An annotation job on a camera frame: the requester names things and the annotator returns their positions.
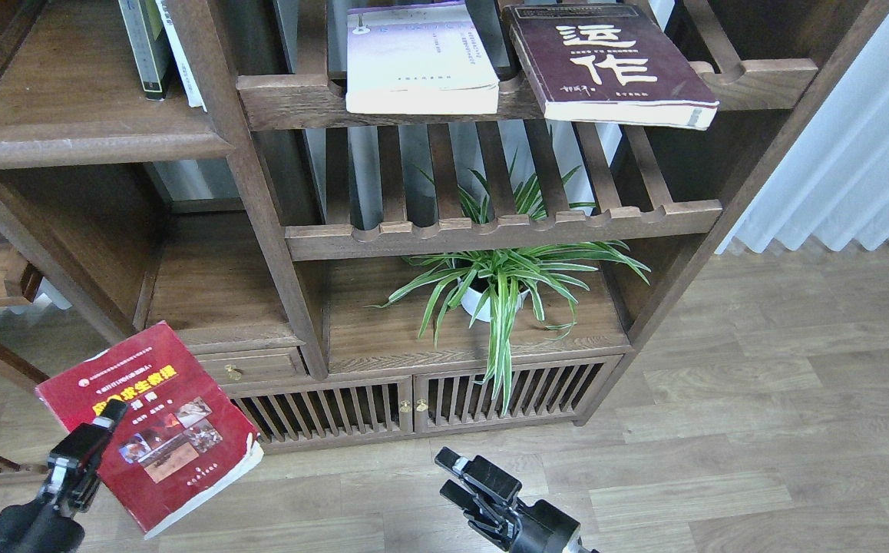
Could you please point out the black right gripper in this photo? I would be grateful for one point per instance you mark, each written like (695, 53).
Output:
(487, 496)

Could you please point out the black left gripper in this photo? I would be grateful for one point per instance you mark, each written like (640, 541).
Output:
(47, 524)

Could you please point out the red paperback book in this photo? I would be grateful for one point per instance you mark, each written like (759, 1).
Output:
(181, 440)

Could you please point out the small wooden drawer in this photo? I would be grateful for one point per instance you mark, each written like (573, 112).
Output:
(250, 366)

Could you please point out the right slatted cabinet door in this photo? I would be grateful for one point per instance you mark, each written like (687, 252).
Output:
(540, 392)

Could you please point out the slatted cabinet door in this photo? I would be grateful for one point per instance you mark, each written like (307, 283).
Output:
(329, 414)
(540, 392)

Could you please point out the left slatted cabinet door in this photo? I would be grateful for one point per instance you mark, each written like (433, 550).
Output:
(329, 414)

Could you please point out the white plant pot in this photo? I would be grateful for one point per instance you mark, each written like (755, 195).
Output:
(477, 301)

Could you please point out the green spider plant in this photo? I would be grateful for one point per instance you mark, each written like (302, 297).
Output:
(450, 274)

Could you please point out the dark wooden bookshelf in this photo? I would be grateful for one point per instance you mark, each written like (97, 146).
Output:
(277, 218)

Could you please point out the white upright book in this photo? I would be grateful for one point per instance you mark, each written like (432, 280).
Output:
(193, 94)

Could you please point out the dark green upright book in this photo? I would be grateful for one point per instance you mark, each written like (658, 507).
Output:
(150, 45)

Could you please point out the lavender white paperback book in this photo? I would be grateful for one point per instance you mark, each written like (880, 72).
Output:
(418, 59)

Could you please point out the maroon book with white characters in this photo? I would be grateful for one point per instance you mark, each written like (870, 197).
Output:
(607, 62)

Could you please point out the white sheer curtain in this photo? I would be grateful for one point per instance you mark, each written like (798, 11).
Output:
(833, 185)

